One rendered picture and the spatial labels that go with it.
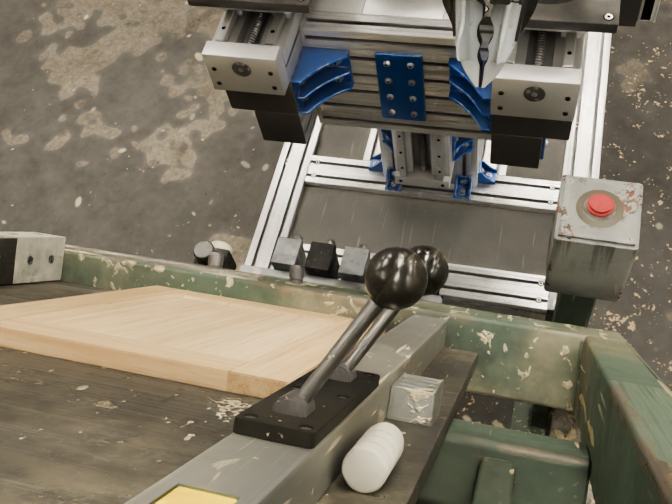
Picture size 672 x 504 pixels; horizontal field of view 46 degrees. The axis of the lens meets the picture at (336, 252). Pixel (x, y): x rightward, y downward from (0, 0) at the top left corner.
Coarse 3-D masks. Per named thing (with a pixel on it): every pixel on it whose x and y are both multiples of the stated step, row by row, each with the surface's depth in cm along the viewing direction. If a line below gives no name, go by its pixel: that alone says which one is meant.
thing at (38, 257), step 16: (0, 240) 114; (16, 240) 118; (32, 240) 121; (48, 240) 125; (64, 240) 130; (0, 256) 115; (16, 256) 118; (32, 256) 122; (48, 256) 126; (0, 272) 115; (16, 272) 119; (32, 272) 123; (48, 272) 127
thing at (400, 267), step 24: (384, 264) 46; (408, 264) 46; (384, 288) 46; (408, 288) 46; (360, 312) 48; (360, 336) 48; (336, 360) 48; (312, 384) 49; (288, 408) 48; (312, 408) 50
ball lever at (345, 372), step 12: (420, 252) 58; (432, 252) 58; (432, 264) 58; (444, 264) 58; (432, 276) 58; (444, 276) 58; (432, 288) 58; (384, 312) 60; (396, 312) 60; (372, 324) 60; (384, 324) 60; (372, 336) 60; (360, 348) 60; (348, 360) 60; (360, 360) 61; (336, 372) 60; (348, 372) 60
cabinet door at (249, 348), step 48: (144, 288) 121; (0, 336) 78; (48, 336) 77; (96, 336) 80; (144, 336) 85; (192, 336) 88; (240, 336) 92; (288, 336) 97; (336, 336) 100; (192, 384) 73; (240, 384) 72
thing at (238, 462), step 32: (416, 320) 110; (384, 352) 81; (416, 352) 85; (384, 384) 67; (352, 416) 55; (384, 416) 69; (224, 448) 43; (256, 448) 44; (288, 448) 45; (320, 448) 47; (160, 480) 37; (192, 480) 38; (224, 480) 38; (256, 480) 39; (288, 480) 41; (320, 480) 48
